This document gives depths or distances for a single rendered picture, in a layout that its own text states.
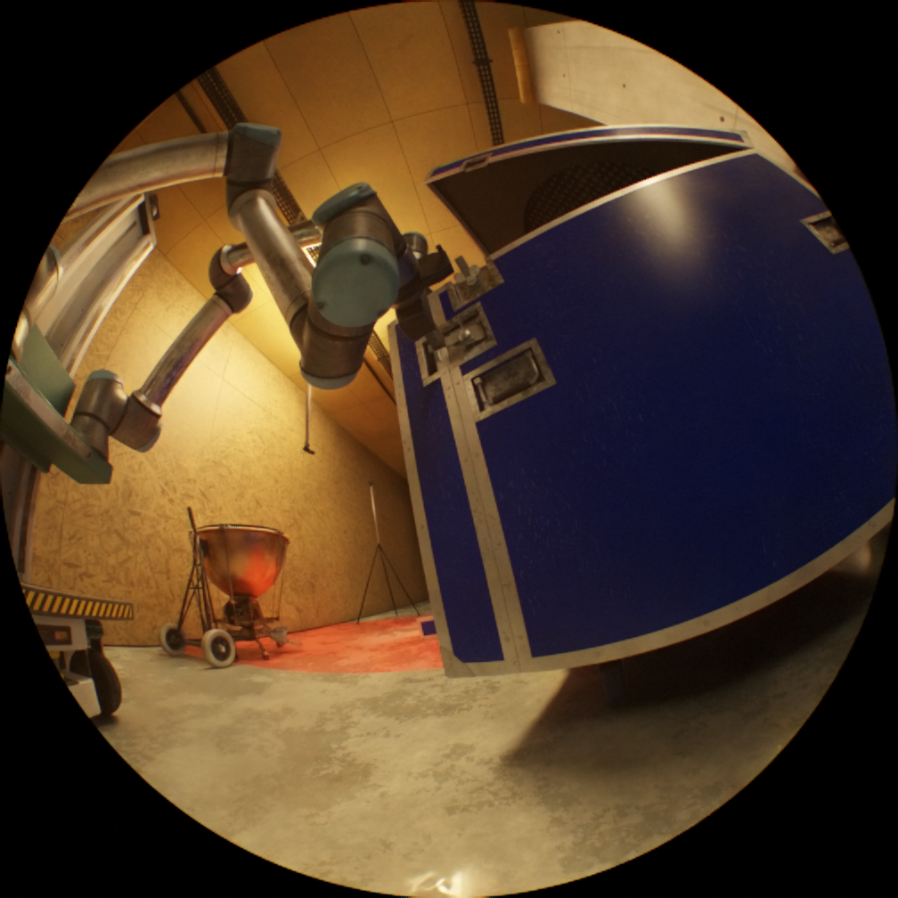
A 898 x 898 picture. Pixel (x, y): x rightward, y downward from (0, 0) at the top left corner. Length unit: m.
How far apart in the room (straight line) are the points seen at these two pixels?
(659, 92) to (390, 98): 1.90
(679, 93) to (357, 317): 1.54
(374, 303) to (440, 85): 2.70
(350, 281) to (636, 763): 0.67
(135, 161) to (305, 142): 2.27
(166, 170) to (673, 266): 0.97
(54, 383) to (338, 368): 0.97
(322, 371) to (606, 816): 0.65
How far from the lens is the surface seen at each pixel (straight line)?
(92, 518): 2.48
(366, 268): 0.32
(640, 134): 1.11
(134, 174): 0.82
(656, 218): 0.73
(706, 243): 0.68
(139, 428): 1.23
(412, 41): 2.95
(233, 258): 1.17
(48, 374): 1.17
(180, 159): 0.81
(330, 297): 0.33
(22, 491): 1.13
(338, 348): 0.40
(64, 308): 1.35
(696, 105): 1.57
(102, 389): 1.18
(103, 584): 2.47
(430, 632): 2.04
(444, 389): 0.61
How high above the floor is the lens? 0.33
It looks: 24 degrees up
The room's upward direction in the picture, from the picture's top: 12 degrees counter-clockwise
